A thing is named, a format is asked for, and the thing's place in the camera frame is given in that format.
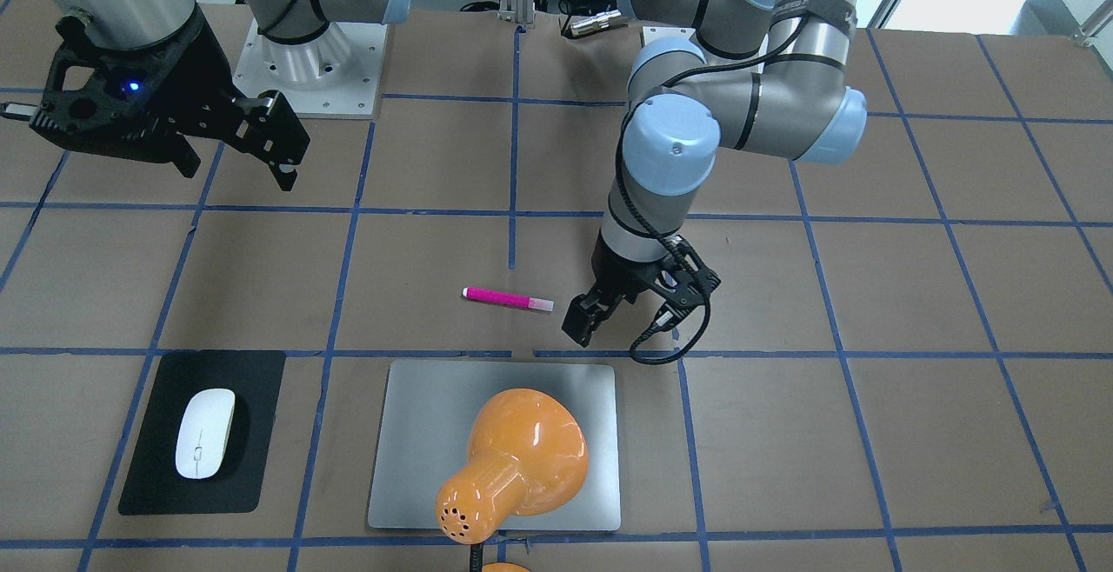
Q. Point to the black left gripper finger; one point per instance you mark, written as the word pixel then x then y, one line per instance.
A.
pixel 577 322
pixel 606 300

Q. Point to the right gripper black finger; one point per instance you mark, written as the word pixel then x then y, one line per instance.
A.
pixel 270 130
pixel 179 152

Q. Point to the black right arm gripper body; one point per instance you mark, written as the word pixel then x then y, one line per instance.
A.
pixel 193 76

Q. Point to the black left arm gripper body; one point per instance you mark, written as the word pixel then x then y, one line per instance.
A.
pixel 619 275

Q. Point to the pink highlighter pen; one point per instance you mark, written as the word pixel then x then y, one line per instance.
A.
pixel 507 299

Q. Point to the white computer mouse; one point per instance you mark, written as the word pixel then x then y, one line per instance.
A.
pixel 203 433

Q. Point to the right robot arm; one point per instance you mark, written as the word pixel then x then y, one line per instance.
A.
pixel 135 24

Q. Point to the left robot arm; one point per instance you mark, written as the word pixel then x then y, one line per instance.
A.
pixel 763 76

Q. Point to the silver closed laptop notebook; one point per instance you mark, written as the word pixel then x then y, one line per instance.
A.
pixel 430 408

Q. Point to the orange desk lamp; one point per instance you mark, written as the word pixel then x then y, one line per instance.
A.
pixel 527 455

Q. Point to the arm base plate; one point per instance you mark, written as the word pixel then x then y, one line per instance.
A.
pixel 325 70
pixel 652 33

